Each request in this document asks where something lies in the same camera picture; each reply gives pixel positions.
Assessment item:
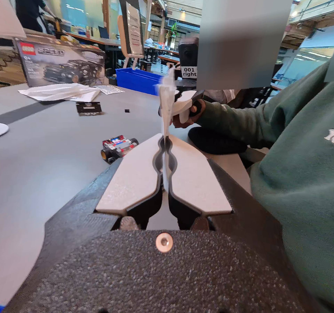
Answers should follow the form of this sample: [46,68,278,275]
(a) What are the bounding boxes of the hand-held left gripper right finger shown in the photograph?
[167,135,233,216]

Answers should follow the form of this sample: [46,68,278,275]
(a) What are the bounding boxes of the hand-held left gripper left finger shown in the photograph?
[96,133,166,215]

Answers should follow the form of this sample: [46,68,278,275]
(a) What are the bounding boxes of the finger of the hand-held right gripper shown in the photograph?
[171,89,198,111]

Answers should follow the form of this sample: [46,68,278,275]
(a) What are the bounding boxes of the black lego car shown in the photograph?
[100,134,140,165]

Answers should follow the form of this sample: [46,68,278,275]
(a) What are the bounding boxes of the person's right forearm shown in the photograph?
[196,76,295,150]

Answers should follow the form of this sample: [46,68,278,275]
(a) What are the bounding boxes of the black printed lego plate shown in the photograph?
[75,101,103,117]

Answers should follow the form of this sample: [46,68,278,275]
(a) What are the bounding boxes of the lego set box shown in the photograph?
[13,34,108,88]

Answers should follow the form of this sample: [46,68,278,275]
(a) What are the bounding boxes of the person's right hand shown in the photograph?
[171,99,207,130]

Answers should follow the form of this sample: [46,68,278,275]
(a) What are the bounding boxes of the black textured pad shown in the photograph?
[188,126,249,156]

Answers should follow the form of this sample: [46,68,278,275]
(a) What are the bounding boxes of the blue plastic bin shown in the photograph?
[114,66,165,96]

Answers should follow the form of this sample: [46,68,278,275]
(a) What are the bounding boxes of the background booklet stand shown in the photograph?
[117,1,144,71]

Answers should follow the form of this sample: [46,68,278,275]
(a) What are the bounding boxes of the folded paper sheet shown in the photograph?
[94,85,126,96]

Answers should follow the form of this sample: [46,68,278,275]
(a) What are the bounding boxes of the person's green sweatshirt torso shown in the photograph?
[250,58,334,313]

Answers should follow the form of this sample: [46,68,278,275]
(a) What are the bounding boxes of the background wooden desk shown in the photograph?
[62,31,124,48]

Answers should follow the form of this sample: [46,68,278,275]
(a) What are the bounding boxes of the crumpled white paper bags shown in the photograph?
[18,82,101,104]

